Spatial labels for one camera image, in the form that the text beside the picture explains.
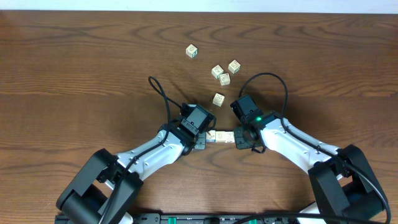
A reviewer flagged wooden block with red mark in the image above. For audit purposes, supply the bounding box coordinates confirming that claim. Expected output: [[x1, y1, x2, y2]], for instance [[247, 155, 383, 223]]
[[206, 130, 216, 142]]

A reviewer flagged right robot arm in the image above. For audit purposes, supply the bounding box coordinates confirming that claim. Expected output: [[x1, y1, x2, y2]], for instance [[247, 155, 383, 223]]
[[234, 109, 392, 223]]

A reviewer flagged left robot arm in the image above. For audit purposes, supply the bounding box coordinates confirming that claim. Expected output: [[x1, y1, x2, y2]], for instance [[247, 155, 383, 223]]
[[56, 120, 207, 223]]

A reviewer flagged wooden block green edge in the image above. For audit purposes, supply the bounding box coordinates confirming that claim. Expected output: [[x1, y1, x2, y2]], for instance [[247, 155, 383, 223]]
[[228, 60, 241, 74]]

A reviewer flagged wooden block with teal side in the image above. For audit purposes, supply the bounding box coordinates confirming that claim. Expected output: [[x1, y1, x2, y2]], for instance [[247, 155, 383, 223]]
[[185, 44, 198, 58]]

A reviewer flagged left black cable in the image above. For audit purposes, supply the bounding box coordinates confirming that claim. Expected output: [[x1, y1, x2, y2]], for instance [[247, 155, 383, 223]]
[[98, 75, 184, 224]]

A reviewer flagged black cable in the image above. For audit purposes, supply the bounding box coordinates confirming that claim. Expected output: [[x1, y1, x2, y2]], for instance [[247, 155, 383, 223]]
[[98, 75, 184, 224], [231, 72, 392, 224]]

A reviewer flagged right black cable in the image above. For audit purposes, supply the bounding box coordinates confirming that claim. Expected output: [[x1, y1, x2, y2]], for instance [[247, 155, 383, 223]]
[[231, 72, 392, 224]]

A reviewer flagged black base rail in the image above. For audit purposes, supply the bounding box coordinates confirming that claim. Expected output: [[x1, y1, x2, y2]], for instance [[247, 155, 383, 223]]
[[54, 212, 312, 224]]

